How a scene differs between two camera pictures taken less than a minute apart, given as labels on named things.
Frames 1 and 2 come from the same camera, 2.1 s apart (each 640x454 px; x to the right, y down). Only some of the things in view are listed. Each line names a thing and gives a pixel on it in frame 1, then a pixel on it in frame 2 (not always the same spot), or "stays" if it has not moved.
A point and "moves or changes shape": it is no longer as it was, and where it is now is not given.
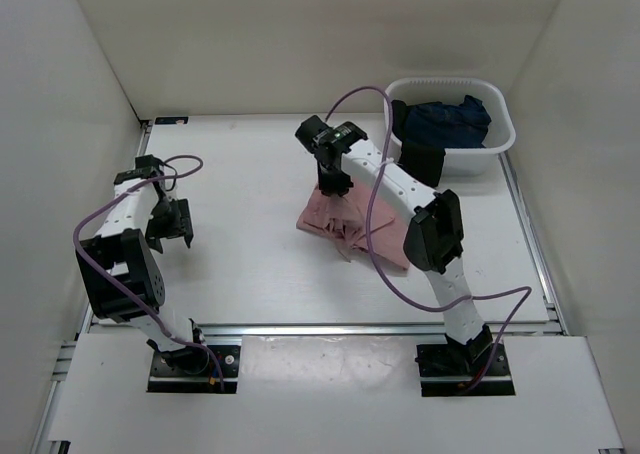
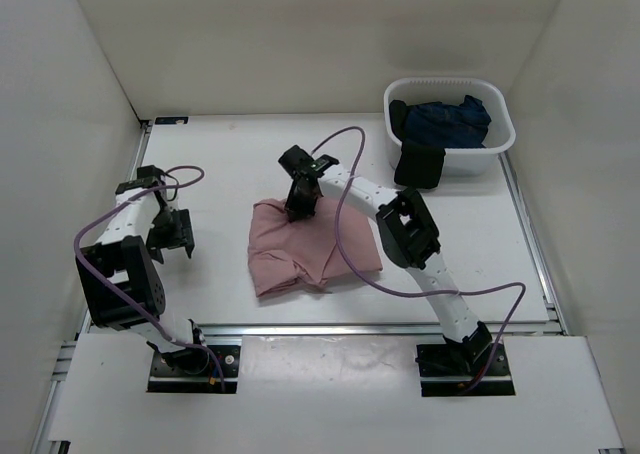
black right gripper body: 331,181 to 300,203
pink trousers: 343,219 moves or changes shape
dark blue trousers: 449,126 stays
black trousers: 422,159 stays
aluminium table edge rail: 328,329 stays
